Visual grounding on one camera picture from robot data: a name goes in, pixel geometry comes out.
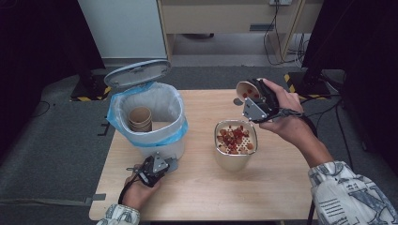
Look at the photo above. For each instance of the nested paper cups stack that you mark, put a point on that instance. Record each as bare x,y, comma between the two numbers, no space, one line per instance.
140,118

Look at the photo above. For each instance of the brown paper cup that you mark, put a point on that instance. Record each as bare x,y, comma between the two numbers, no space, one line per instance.
244,88

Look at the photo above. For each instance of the person's right hand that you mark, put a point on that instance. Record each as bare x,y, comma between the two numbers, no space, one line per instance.
287,122

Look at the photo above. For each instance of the blue trash bag liner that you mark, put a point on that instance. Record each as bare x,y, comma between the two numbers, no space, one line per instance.
113,117

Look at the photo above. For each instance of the white perforated strainer insert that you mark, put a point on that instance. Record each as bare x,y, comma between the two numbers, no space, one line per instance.
242,149

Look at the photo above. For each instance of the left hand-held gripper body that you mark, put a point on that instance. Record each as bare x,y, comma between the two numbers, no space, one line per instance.
156,170

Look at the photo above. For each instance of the white square container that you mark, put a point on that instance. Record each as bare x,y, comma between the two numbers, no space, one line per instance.
234,162

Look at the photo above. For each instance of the grey tape strip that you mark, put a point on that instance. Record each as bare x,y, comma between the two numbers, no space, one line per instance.
96,197

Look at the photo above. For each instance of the white cabinet panel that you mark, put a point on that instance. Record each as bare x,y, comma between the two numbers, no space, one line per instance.
125,28

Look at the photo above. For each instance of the white pedal trash can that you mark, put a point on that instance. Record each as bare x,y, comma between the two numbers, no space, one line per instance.
162,152

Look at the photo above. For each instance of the person's left hand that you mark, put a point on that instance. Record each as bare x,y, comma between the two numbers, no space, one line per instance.
137,193

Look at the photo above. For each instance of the pile of red food pieces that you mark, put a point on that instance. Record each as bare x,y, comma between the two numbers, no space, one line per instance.
233,136

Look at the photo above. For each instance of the striped black stand base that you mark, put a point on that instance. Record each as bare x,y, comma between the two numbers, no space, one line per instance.
308,86
90,90

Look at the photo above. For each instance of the dark curtain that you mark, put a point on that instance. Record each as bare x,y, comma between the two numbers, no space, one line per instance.
37,47
363,47

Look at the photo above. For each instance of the white power strip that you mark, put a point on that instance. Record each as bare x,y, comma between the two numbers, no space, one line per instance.
280,2

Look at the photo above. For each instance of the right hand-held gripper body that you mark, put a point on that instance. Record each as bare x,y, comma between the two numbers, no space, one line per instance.
256,109

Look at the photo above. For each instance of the small red food bits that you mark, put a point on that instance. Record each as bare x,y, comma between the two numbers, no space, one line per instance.
249,92

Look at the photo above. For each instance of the light wooden desk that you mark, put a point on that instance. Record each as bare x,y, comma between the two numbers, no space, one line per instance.
219,17

